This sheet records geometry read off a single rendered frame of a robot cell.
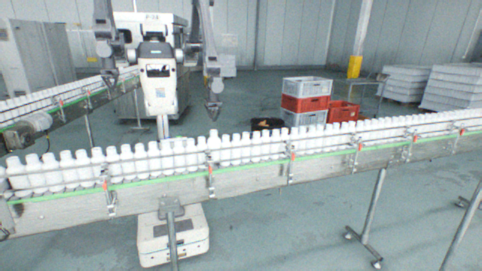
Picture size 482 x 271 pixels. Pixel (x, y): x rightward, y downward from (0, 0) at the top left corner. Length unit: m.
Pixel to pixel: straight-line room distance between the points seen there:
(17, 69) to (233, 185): 6.12
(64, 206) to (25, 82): 5.75
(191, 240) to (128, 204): 0.85
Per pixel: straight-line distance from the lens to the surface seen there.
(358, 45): 11.19
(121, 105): 5.22
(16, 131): 2.28
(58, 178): 1.28
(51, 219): 1.37
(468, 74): 7.32
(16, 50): 6.87
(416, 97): 8.43
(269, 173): 1.39
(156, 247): 2.01
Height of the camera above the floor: 1.63
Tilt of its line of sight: 22 degrees down
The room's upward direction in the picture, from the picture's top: 1 degrees clockwise
